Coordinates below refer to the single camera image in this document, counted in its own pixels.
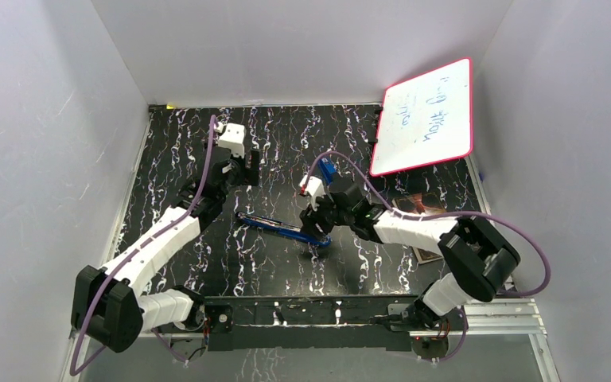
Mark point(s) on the blue stapler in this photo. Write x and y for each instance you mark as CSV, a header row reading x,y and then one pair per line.
x,y
281,229
327,169

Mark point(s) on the dark brown book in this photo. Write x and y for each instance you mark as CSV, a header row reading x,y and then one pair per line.
x,y
425,204

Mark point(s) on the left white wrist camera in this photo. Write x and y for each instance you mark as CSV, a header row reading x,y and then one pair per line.
x,y
231,136

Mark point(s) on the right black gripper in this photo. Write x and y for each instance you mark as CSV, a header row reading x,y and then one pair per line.
x,y
312,216

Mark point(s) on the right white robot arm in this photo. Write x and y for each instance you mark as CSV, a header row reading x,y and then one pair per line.
x,y
479,258

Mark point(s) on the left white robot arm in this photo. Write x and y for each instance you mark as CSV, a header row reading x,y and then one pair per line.
x,y
109,302

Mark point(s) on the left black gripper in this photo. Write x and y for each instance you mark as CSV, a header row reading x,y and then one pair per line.
x,y
247,177

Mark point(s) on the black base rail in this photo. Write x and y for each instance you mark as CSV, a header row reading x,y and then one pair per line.
x,y
388,321

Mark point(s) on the pink framed whiteboard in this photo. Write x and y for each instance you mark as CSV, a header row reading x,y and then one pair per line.
x,y
425,120

